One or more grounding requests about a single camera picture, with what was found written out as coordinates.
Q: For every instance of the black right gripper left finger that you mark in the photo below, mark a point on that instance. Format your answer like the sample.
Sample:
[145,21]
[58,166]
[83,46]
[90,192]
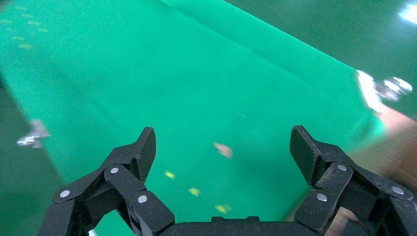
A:
[107,189]

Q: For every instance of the large open cardboard carton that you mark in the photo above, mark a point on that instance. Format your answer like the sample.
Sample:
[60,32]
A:
[399,156]

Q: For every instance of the green table cloth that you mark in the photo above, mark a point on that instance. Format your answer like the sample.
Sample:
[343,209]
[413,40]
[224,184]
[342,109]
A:
[195,81]

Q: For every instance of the silver binder clip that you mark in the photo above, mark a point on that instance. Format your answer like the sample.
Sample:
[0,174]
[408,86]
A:
[387,89]
[32,136]

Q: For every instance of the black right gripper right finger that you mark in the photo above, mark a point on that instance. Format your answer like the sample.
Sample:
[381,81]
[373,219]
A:
[345,182]

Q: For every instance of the torn cardboard scrap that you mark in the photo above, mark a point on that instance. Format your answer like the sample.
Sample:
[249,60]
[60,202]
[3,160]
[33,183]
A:
[223,150]

